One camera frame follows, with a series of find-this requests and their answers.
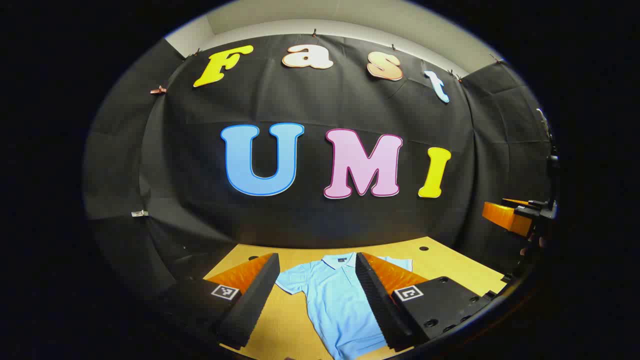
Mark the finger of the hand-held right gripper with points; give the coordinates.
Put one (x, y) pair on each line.
(515, 202)
(505, 217)

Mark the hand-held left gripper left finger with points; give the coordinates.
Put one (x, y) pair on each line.
(257, 295)

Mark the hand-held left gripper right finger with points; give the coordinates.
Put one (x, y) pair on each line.
(375, 305)

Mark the light blue T-shirt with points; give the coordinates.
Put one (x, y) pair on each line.
(335, 305)

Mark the black backdrop cloth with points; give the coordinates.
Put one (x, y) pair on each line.
(200, 165)

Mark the white backdrop clip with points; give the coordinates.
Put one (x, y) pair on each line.
(139, 213)

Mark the red backdrop clip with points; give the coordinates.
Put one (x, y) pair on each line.
(158, 90)

